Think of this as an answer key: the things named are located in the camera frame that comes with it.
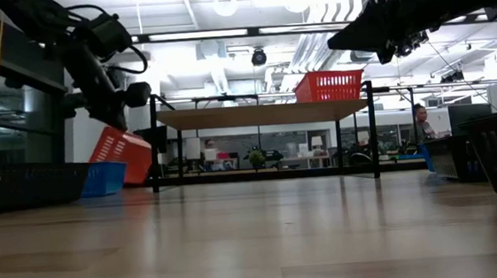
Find black hanging ceiling device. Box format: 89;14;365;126
439;68;466;85

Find red plastic basket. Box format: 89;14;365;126
291;67;367;106
86;122;156;189

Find black ceiling track light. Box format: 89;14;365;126
250;47;268;67

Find wooden shelf black metal frame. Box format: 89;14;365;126
145;74;388;198

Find blue plastic basket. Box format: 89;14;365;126
418;142;436;174
79;159;130;199

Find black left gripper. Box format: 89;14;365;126
56;34;155;137

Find black computer monitor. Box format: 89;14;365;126
134;125;171;158
447;101;494;137

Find person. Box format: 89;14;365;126
201;137;221;163
411;101;439;143

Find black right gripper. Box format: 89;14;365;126
323;0;457;69

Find LED light bar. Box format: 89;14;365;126
130;6;497;50

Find black ceiling light cluster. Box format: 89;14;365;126
393;29;432;60

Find green potted plant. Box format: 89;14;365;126
247;148;268;172

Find black aluminium rig frame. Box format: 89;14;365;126
144;154;428;192

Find black background metal stand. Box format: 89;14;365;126
376;83;420;147

